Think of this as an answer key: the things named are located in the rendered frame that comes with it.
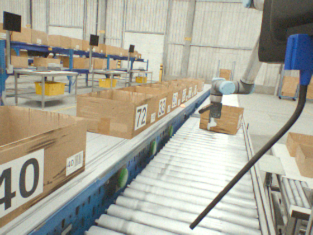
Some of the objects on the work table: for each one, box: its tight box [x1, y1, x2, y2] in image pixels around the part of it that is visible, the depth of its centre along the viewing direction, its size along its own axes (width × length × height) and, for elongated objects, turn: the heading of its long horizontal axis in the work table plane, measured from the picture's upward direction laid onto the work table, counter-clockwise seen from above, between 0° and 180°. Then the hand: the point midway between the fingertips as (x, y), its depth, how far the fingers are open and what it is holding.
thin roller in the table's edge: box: [295, 180, 311, 209], centre depth 113 cm, size 2×28×2 cm, turn 136°
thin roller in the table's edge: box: [289, 178, 304, 208], centre depth 114 cm, size 2×28×2 cm, turn 136°
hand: (208, 127), depth 192 cm, fingers open, 10 cm apart
